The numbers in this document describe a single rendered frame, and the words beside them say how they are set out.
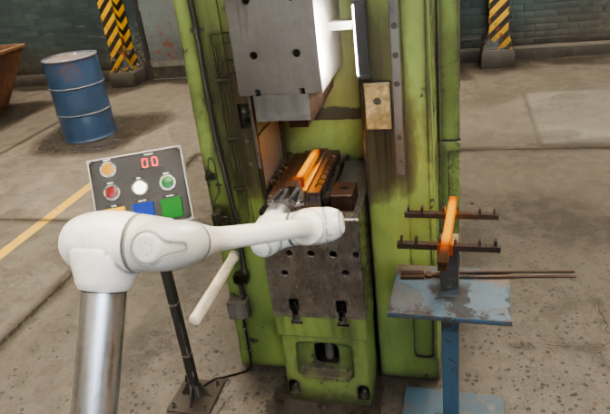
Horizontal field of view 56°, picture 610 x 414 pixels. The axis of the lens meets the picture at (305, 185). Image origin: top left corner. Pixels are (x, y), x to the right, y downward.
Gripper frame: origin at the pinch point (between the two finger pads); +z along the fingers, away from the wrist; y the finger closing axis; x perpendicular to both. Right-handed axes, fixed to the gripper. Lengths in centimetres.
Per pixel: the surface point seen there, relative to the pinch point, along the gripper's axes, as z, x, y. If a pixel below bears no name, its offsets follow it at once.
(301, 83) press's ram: 5.5, 36.3, 5.6
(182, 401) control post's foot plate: -8, -103, -63
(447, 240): -20, -9, 53
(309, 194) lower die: 5.2, -5.7, 3.4
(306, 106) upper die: 5.5, 27.9, 6.3
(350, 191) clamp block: 8.7, -6.0, 18.4
